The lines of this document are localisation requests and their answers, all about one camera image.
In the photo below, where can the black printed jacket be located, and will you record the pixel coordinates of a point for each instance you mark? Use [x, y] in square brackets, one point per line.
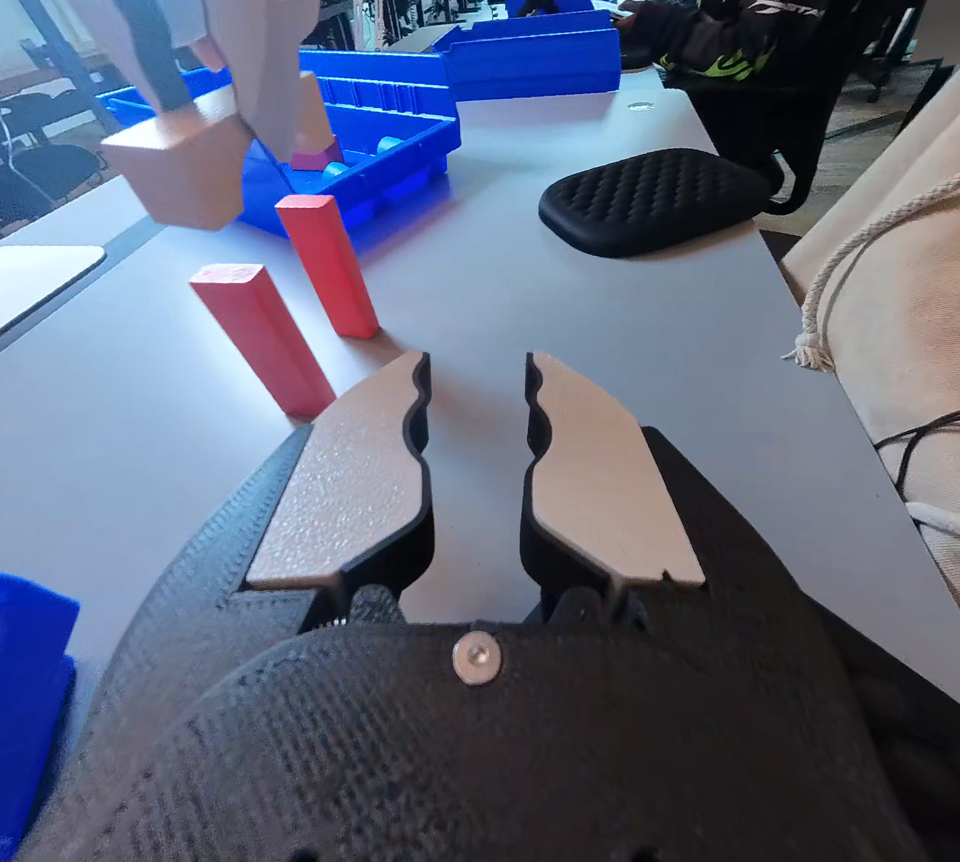
[765, 45]

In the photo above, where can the black wrist rest pad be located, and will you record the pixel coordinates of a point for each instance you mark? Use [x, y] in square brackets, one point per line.
[653, 203]

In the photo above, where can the pale wooden arch block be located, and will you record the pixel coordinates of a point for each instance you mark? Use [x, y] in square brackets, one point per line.
[180, 173]

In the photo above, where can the red wooden arch block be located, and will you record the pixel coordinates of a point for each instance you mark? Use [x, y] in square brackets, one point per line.
[318, 161]

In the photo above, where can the black office chair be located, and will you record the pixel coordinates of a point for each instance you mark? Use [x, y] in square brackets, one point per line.
[45, 150]

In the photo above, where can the blue wooden cylinder block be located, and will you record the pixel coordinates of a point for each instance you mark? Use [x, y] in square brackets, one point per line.
[336, 171]

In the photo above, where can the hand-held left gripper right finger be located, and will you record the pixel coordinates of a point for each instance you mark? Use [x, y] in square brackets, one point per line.
[608, 495]

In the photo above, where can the white document stand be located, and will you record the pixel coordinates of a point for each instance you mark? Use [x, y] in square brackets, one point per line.
[42, 281]

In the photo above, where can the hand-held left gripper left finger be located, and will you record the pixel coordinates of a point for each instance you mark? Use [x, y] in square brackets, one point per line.
[338, 495]

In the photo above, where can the teal wooden cylinder block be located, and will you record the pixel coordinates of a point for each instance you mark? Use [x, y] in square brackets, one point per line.
[390, 144]

